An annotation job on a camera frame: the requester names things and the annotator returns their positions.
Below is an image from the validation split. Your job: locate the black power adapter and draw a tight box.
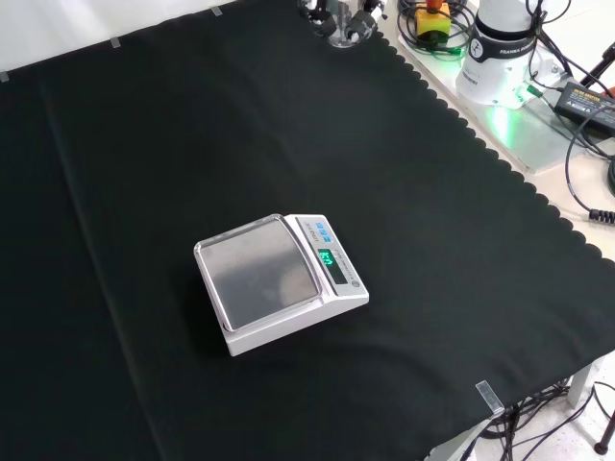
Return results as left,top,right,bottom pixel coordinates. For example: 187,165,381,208
553,81,615,137

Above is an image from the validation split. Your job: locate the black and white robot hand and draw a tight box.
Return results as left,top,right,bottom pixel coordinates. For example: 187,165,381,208
299,0,388,41

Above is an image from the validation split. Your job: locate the black adapter cable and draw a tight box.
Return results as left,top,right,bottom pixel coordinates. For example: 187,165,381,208
563,112,615,223

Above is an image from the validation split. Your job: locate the yellow stop button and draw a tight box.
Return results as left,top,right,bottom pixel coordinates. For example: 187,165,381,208
414,0,453,40

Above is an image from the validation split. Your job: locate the pale board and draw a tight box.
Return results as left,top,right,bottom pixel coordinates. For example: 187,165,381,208
396,0,615,177

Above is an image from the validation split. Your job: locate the clear tape strip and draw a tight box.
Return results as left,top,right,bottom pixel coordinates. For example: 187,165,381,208
474,379,506,416

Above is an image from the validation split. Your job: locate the black tripod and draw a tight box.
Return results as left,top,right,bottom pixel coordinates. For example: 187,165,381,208
578,41,615,100

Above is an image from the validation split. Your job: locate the clear glass beaker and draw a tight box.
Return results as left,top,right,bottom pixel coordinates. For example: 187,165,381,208
328,0,365,50

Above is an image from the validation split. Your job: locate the white electronic balance steel pan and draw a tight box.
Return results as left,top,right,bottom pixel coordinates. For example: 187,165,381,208
193,211,371,358

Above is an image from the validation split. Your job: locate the black cloth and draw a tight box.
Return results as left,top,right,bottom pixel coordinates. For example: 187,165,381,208
0,0,615,461

